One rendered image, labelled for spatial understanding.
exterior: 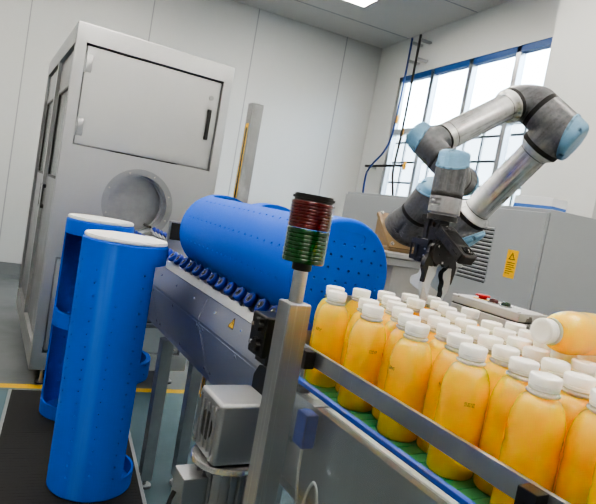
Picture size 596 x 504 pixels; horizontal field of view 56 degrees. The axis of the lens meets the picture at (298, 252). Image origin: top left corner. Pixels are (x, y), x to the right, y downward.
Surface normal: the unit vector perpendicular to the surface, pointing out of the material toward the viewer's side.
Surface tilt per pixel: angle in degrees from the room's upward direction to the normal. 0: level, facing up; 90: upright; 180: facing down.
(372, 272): 90
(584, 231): 90
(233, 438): 90
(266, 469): 90
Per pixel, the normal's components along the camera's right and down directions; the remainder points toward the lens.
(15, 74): 0.37, 0.14
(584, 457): -0.77, -0.09
